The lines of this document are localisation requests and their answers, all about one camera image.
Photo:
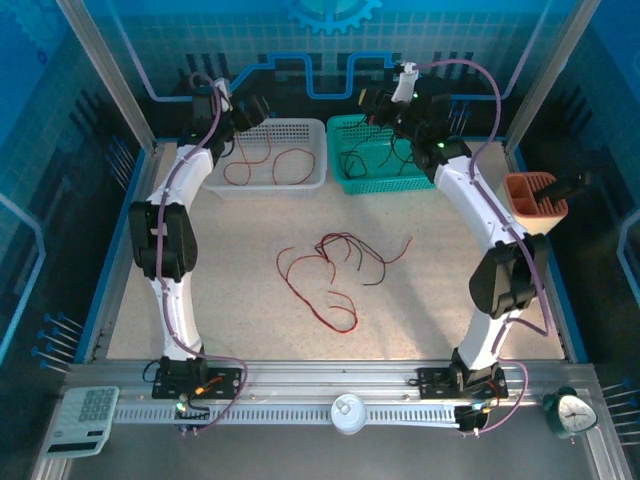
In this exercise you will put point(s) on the white plastic basket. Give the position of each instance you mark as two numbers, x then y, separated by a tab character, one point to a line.
300	131

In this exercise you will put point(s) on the white desk calculator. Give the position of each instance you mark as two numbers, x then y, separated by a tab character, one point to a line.
80	420

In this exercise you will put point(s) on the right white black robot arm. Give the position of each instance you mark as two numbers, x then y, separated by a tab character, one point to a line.
480	200

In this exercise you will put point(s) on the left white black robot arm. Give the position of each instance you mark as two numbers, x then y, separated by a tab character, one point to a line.
177	310

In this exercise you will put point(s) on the green alarm clock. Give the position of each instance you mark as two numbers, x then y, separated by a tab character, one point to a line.
575	415

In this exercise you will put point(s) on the beige knife block orange top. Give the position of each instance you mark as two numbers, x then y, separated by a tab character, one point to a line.
535	215

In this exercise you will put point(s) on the aluminium frame post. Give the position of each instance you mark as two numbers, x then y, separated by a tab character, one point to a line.
545	75
115	90

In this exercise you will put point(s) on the teal plastic basket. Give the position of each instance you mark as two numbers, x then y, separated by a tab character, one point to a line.
385	185

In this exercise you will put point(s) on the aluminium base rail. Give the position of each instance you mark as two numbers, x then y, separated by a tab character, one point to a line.
325	375

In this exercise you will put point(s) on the small black control board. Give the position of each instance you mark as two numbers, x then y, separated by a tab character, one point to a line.
192	415
475	417

